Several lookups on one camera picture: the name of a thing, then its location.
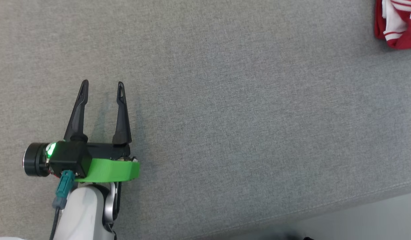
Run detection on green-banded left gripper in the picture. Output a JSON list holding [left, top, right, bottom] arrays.
[[63, 79, 141, 183]]

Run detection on red shirt with white sleeves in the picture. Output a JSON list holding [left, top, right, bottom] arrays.
[[374, 0, 411, 50]]

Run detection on teal cable connector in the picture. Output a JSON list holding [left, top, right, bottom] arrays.
[[52, 170, 76, 210]]

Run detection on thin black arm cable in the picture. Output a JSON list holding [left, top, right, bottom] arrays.
[[49, 207, 61, 240]]

